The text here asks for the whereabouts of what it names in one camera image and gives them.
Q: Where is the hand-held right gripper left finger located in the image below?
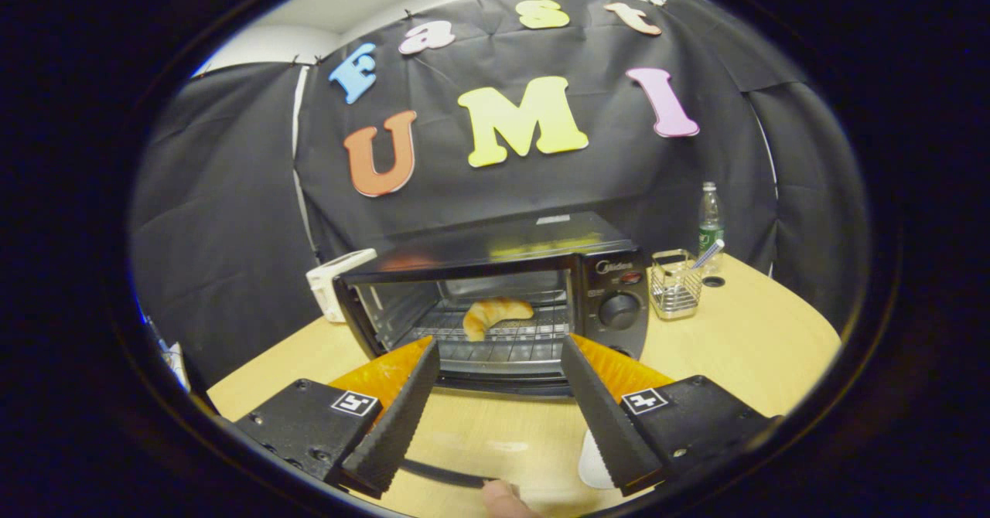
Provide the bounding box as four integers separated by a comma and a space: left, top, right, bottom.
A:
232, 336, 442, 499

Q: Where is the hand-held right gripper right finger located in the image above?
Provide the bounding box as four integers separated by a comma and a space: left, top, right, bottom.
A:
561, 333, 780, 497

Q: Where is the golden croissant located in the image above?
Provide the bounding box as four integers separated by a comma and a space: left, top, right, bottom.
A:
463, 297, 534, 342

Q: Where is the black electric oven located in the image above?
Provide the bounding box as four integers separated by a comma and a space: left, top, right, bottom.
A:
333, 210, 650, 492

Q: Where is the white square plate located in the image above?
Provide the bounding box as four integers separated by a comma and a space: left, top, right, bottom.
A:
579, 429, 620, 490

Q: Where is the white toaster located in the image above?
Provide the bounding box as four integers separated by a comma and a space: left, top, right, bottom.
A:
306, 248, 378, 324

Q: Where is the white utensil in basket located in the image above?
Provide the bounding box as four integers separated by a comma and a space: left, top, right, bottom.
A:
691, 238, 725, 270

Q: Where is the clear plastic water bottle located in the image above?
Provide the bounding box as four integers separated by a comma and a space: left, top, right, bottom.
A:
698, 182, 725, 275

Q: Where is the white printed sheet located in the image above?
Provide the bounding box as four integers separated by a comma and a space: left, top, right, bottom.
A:
159, 340, 190, 391

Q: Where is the black backdrop cloth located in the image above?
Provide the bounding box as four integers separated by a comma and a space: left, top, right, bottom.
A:
130, 0, 871, 387

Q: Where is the metal wire basket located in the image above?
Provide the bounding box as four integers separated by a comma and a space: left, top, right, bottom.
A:
650, 249, 703, 320

